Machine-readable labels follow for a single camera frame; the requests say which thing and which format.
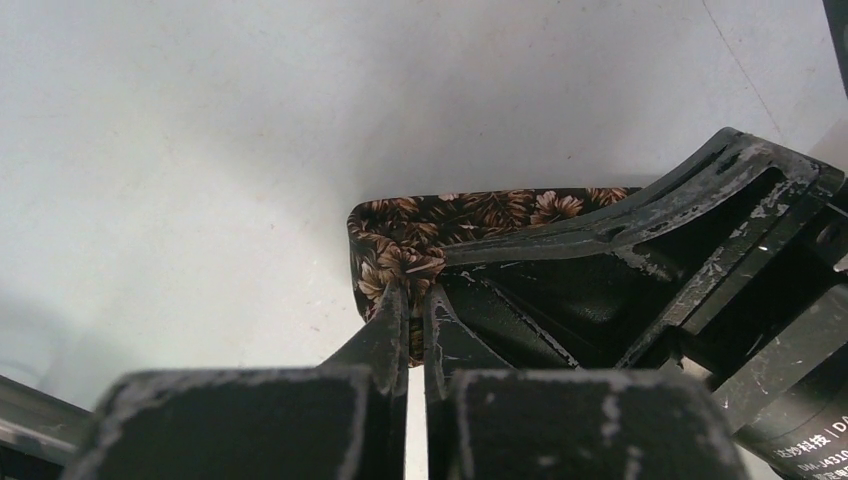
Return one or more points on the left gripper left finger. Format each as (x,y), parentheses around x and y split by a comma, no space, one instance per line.
(382,344)

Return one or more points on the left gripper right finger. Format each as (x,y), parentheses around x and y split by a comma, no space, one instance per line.
(449,345)

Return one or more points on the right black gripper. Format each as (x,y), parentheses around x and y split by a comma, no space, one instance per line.
(742,220)

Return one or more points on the brown floral tie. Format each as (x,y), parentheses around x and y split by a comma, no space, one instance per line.
(407,238)

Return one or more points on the aluminium frame rail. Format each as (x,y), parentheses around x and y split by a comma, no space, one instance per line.
(39,424)

